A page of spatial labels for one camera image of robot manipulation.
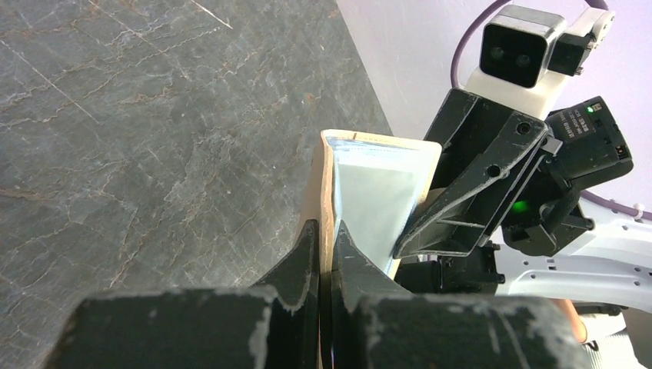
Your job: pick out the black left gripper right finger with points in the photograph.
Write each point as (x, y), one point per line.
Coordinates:
(378, 324)

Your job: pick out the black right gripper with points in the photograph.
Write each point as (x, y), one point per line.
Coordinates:
(503, 170)

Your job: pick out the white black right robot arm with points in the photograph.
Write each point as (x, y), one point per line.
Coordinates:
(604, 271)

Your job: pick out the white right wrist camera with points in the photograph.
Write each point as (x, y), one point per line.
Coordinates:
(527, 55)

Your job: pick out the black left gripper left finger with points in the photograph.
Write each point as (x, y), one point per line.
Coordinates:
(271, 324)

